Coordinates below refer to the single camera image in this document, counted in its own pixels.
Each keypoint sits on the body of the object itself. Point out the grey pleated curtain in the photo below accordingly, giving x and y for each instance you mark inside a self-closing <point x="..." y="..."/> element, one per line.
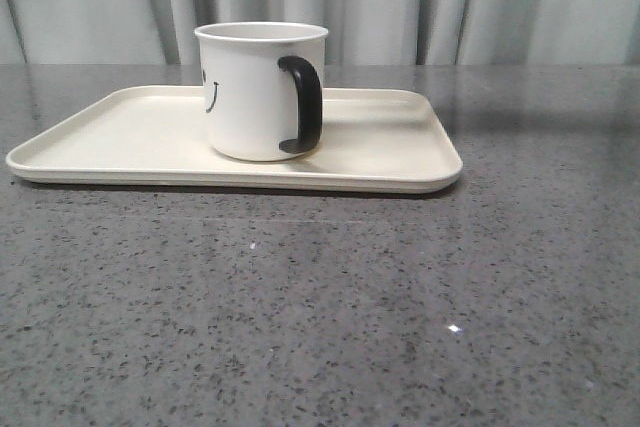
<point x="362" y="32"/>

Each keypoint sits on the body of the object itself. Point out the cream rectangular plastic tray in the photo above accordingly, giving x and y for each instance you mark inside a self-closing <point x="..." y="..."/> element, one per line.
<point x="374" y="140"/>

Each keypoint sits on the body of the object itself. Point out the white smiley mug black handle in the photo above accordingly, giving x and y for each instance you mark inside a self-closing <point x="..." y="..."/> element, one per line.
<point x="263" y="84"/>

